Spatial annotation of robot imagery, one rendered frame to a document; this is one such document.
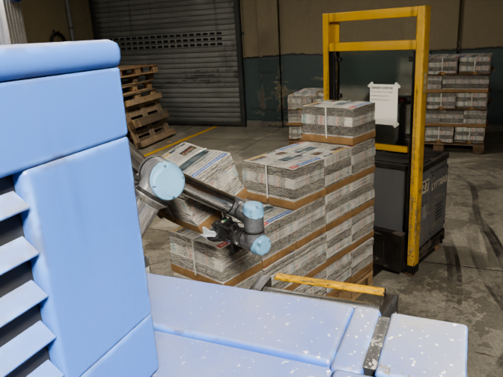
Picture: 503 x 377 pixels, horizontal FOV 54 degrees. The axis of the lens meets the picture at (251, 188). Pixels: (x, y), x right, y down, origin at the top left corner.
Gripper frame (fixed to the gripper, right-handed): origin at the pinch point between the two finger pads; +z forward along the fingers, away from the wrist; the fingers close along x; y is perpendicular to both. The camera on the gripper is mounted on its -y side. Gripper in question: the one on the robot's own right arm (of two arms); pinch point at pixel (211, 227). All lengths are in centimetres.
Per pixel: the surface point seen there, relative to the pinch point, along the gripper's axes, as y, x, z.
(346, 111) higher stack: -17, -125, 29
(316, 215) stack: -53, -71, 20
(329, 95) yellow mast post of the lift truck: -33, -169, 84
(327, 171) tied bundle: -35, -90, 21
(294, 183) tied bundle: -23, -61, 17
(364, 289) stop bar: -24, -18, -61
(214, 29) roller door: -88, -469, 641
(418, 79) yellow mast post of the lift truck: -24, -182, 18
